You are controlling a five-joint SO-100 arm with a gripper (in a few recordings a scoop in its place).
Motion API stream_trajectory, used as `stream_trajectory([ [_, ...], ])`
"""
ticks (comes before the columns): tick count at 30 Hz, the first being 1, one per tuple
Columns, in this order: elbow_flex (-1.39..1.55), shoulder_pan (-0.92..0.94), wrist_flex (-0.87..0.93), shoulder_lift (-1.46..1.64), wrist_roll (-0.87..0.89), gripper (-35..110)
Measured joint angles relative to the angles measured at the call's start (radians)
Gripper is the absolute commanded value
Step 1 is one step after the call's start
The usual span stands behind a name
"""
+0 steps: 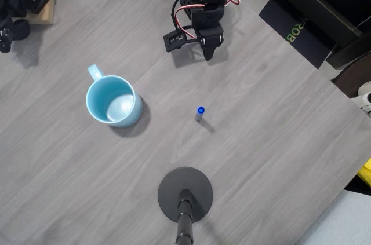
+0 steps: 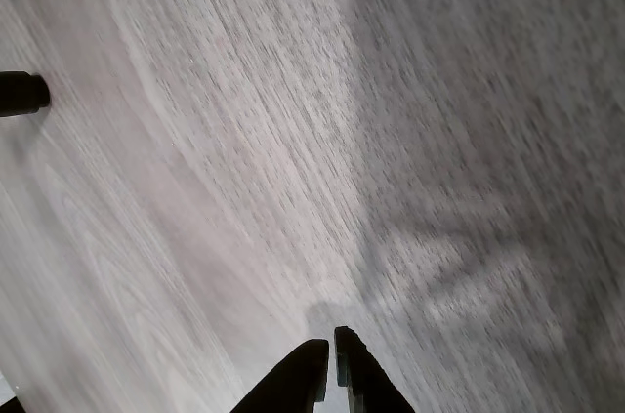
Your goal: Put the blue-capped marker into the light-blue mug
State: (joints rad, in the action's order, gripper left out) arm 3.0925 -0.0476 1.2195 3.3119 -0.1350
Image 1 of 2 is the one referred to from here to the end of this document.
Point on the dark brown round stool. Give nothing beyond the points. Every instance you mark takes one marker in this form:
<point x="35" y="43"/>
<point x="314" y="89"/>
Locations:
<point x="353" y="77"/>

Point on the black round base camera stand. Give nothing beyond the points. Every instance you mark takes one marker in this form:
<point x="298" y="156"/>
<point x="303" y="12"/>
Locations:
<point x="174" y="187"/>

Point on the blue capped pen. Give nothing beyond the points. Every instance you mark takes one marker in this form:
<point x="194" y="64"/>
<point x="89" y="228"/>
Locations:
<point x="200" y="111"/>

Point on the light blue ceramic mug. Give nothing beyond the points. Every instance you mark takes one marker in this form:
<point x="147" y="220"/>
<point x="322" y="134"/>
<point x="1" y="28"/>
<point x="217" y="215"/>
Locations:
<point x="127" y="114"/>

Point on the white device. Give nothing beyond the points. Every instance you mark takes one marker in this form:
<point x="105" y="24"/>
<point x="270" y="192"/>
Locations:
<point x="364" y="94"/>

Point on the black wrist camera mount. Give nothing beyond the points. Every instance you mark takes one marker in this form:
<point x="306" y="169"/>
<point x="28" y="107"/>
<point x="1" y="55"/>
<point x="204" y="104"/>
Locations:
<point x="175" y="40"/>

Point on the black box with green letters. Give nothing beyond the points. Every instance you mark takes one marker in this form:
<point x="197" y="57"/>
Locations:
<point x="304" y="33"/>

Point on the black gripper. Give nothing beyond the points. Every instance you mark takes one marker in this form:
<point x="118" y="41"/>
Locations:
<point x="211" y="43"/>

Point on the yellow object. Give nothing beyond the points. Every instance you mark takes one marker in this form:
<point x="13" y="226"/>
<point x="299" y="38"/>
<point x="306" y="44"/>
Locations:
<point x="365" y="172"/>

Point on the wooden base board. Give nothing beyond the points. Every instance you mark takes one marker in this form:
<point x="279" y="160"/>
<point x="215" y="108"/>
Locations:
<point x="47" y="13"/>

